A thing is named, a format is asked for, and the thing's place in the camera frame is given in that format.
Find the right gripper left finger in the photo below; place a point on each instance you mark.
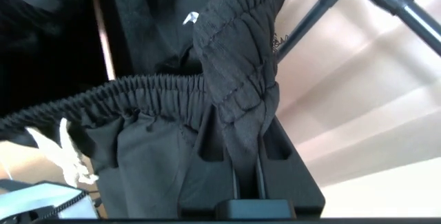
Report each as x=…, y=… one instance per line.
x=206, y=182

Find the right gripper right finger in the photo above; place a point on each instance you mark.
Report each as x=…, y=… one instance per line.
x=289, y=179

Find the black garment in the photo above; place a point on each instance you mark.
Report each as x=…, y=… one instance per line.
x=155, y=79

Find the pink clothes hanger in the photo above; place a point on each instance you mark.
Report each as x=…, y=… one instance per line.
x=103, y=34

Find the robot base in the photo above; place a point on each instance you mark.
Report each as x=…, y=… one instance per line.
x=44, y=200

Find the black clothes rack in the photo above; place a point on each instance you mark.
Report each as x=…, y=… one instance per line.
x=396, y=0

